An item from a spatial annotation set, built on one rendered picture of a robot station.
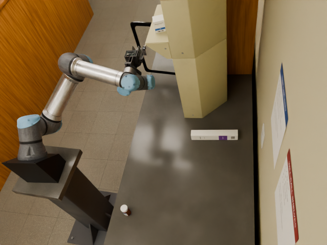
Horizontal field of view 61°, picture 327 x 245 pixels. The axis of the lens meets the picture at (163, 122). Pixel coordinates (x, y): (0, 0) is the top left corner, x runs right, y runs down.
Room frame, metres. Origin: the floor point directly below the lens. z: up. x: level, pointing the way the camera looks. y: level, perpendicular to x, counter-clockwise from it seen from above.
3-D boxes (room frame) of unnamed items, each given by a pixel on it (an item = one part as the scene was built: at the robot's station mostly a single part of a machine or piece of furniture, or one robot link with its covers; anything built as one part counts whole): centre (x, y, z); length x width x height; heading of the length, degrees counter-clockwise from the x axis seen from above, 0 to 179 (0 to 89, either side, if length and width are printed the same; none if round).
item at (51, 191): (0.99, 0.75, 0.92); 0.32 x 0.32 x 0.04; 63
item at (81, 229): (0.99, 0.75, 0.45); 0.48 x 0.48 x 0.90; 63
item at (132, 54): (1.25, 0.06, 1.31); 0.12 x 0.08 x 0.09; 156
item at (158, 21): (1.17, -0.12, 1.54); 0.05 x 0.05 x 0.06; 82
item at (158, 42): (1.22, -0.14, 1.46); 0.32 x 0.12 x 0.10; 156
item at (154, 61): (1.43, -0.12, 1.19); 0.30 x 0.01 x 0.40; 56
